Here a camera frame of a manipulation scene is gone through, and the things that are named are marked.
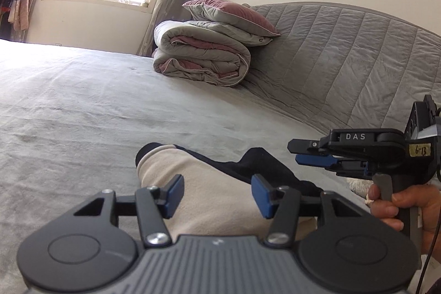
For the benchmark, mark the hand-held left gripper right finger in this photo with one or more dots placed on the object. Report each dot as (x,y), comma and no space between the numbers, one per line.
(262,194)

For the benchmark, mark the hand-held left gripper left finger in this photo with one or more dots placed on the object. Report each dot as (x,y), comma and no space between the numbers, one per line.
(174,194)

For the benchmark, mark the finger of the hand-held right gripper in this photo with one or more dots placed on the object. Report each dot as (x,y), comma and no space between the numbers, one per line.
(305,146)
(315,160)

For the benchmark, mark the cream bear print sweatshirt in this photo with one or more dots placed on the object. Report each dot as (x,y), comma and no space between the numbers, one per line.
(213,197)

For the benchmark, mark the person's right hand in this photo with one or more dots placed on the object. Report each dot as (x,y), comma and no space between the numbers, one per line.
(413,199)

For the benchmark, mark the white plush toy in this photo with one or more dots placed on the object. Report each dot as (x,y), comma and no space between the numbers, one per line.
(358,188)

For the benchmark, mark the grey quilted headboard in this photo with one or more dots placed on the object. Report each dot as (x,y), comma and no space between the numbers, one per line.
(344,66)

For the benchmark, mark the grey bed sheet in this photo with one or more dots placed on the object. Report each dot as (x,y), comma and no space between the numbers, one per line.
(86,108)

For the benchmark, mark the folded grey pink quilt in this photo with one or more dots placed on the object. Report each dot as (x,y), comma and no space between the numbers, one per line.
(203,56)

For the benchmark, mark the pink grey pillow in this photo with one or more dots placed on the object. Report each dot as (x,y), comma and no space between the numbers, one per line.
(234,13)

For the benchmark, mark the pink hanging garment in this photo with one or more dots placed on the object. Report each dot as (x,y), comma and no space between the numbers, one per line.
(20,15)

